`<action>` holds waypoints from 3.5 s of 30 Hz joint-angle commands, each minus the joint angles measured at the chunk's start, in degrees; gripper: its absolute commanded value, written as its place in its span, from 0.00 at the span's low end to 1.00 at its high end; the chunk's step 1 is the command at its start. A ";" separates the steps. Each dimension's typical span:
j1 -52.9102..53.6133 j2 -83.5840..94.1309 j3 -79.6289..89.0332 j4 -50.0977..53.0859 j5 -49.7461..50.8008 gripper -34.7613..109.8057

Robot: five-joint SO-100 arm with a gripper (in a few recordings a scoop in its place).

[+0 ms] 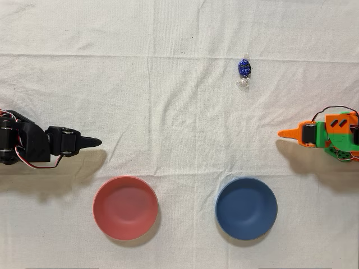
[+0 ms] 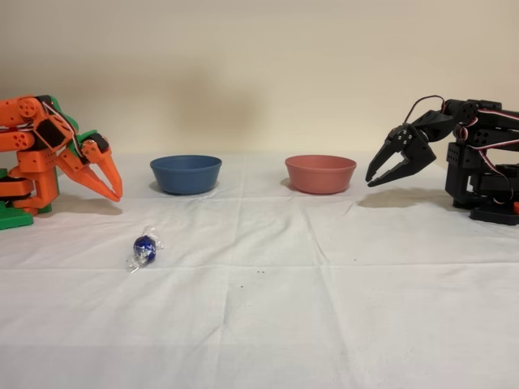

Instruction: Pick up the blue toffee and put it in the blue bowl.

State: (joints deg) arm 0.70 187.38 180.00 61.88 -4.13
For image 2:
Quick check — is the blue bowl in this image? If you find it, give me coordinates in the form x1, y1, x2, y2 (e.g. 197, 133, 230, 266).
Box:
149, 154, 223, 197

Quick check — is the white tablecloth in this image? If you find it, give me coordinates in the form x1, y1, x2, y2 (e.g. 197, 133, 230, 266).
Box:
0, 152, 519, 389

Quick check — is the blue foil candy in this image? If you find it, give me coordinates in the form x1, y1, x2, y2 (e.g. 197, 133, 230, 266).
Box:
124, 226, 168, 274

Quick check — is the orange arm gripper cable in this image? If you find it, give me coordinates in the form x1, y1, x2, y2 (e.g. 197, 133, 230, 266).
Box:
40, 100, 88, 164

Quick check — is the pink bowl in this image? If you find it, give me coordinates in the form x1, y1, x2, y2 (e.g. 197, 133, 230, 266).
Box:
284, 154, 358, 195

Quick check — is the green arm base mount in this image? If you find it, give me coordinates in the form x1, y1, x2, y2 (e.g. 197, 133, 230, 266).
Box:
0, 168, 35, 232

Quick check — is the black arm gripper cable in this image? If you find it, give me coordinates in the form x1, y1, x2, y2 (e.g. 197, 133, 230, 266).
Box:
402, 95, 448, 126

